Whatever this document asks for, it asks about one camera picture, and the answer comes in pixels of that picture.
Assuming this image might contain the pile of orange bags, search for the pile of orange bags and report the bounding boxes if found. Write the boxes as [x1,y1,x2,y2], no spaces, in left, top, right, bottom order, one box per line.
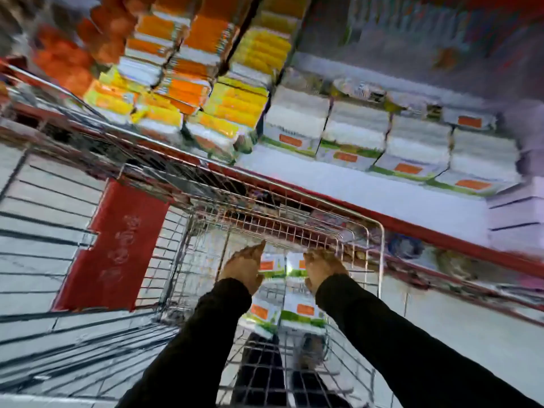
[33,0,139,99]

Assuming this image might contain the person's right forearm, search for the person's right forearm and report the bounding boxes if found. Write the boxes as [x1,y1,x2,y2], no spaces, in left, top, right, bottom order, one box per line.
[315,273,544,408]

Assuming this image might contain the row of blurred shelf goods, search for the row of blurred shelf goods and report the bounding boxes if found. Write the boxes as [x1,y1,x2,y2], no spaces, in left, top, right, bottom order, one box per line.
[382,233,544,296]

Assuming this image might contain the stack of pale purple packs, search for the stack of pale purple packs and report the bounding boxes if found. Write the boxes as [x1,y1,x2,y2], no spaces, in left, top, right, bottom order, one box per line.
[297,0,544,104]

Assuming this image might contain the person's legs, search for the person's legs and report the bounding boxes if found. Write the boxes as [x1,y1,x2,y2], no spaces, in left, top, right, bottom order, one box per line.
[231,333,354,408]

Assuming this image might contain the stack of orange yellow packs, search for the stack of orange yellow packs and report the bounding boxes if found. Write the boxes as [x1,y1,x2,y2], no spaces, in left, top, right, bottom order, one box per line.
[83,0,313,163]

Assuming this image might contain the person's left forearm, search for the person's left forearm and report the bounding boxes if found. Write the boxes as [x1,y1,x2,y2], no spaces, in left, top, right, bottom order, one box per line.
[116,278,252,408]

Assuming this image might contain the row of white napkin packs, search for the row of white napkin packs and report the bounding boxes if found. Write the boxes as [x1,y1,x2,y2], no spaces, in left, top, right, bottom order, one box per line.
[263,78,522,197]

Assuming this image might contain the red cart seat flap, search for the red cart seat flap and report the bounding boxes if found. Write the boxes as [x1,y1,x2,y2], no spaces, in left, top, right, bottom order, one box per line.
[53,178,171,313]

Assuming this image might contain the white shelf with red edge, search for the white shelf with red edge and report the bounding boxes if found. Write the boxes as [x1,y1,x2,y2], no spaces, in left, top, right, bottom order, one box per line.
[207,51,544,277]

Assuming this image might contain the white napkin packet orange label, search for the white napkin packet orange label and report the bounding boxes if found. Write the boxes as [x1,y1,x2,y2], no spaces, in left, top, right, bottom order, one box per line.
[239,290,282,339]
[258,252,286,279]
[280,290,328,335]
[286,251,308,279]

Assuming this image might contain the metal wire shopping cart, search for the metal wire shopping cart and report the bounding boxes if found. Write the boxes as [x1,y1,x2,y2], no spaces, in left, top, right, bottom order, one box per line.
[0,59,386,408]

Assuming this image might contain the person's left hand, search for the person's left hand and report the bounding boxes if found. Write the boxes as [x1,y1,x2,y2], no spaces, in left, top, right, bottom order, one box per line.
[218,240,267,296]

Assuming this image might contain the person's right hand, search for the person's right hand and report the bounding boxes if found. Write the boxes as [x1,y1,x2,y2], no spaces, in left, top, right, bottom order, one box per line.
[302,248,349,294]

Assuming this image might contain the stack of plain white packs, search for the stack of plain white packs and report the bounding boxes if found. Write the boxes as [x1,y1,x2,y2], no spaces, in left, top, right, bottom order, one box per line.
[486,177,544,253]

